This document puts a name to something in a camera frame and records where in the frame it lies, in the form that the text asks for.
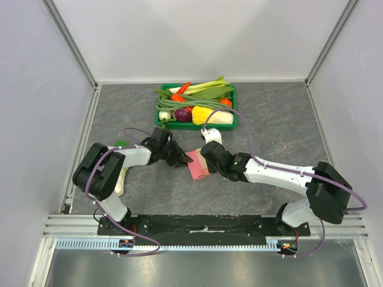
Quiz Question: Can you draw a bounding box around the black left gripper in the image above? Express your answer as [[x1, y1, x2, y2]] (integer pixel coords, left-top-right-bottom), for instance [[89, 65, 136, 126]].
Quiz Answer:
[[159, 141, 191, 169]]

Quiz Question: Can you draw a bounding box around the purple onion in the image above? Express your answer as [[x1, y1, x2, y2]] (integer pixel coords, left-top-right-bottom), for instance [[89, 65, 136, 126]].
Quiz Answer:
[[174, 108, 192, 123]]

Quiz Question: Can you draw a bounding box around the red chili pepper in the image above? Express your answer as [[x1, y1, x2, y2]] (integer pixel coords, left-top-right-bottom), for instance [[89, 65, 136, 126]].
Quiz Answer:
[[177, 82, 191, 94]]

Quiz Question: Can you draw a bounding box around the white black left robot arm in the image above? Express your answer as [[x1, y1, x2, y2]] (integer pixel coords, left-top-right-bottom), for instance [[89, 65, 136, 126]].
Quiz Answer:
[[72, 127, 193, 235]]

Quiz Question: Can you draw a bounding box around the slotted cable duct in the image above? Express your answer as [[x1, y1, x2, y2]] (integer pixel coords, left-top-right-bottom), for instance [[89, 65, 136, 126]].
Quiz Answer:
[[55, 237, 280, 252]]

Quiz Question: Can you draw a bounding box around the pink express box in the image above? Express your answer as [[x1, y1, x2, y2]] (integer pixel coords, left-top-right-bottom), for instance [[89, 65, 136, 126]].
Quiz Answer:
[[186, 148, 211, 181]]

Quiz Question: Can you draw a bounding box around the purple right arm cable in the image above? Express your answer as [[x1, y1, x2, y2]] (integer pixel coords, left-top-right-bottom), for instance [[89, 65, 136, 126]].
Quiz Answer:
[[202, 109, 368, 257]]

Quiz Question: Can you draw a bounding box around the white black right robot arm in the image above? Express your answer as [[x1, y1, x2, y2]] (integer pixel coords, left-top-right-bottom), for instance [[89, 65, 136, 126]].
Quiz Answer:
[[200, 141, 352, 236]]

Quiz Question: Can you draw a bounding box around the orange pumpkin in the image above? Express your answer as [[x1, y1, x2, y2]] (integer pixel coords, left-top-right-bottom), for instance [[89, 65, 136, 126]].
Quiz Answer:
[[218, 98, 233, 108]]

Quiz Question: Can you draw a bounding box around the yellow napa cabbage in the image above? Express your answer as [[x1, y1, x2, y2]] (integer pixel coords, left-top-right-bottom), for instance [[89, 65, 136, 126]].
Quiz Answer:
[[191, 106, 234, 125]]

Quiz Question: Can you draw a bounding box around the pale green celery stalk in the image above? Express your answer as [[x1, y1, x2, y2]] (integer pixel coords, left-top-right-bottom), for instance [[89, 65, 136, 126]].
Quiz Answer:
[[166, 76, 230, 95]]

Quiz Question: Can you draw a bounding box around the large green leaf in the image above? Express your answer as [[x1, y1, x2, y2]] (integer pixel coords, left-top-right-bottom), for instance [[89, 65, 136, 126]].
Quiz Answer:
[[192, 86, 234, 100]]

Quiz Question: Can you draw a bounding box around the green long beans bundle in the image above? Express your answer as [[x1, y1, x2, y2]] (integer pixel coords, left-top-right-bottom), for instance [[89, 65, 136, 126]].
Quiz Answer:
[[156, 97, 231, 111]]

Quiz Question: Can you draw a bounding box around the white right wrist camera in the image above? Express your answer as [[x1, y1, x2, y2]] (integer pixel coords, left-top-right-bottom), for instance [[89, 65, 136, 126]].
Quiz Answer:
[[201, 128, 223, 145]]

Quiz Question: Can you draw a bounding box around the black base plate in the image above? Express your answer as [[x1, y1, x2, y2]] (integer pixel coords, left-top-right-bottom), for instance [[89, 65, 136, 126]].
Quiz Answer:
[[97, 213, 311, 240]]

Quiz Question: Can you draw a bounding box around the green plastic crate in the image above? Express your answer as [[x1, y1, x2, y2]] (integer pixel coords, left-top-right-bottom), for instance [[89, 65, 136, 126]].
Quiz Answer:
[[156, 81, 238, 131]]

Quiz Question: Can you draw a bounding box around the green white bok choy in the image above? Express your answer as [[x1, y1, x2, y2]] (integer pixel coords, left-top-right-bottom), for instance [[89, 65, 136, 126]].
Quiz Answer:
[[114, 140, 129, 197]]

